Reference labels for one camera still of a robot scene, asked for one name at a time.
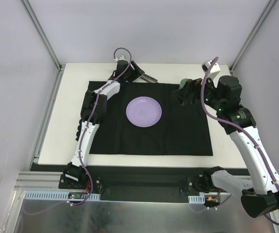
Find left white cable duct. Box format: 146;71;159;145
25;191;101;202

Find left aluminium frame post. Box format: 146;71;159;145
20;0;62;71

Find aluminium frame post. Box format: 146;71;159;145
229;0;278;75
20;0;62;71

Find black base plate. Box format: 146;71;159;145
58;165;232;203

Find white cable duct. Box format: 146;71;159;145
188;195;206;204
25;191;101;202

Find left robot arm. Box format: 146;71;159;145
63;59;143;189

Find green cup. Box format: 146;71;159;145
179;79;192;89

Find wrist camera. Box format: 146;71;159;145
201;60;221;78
114;55;129;63

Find black handled knife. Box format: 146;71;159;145
141;74;158;83

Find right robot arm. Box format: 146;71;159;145
173;76;279;218

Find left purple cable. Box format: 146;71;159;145
77;47;134;207

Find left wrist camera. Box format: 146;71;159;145
114;55;129;63

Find purple cable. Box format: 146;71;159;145
200;56;279;226
77;47;134;207

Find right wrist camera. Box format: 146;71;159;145
201;60;221;78

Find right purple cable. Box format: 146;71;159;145
200;56;279;226

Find purple plate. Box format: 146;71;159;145
125;97;162;128

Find right aluminium frame post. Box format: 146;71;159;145
229;0;278;75

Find right white cable duct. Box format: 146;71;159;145
188;195;206;204

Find aluminium rail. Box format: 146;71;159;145
14;171;62;190

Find black cloth placemat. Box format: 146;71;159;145
90;83;213;156

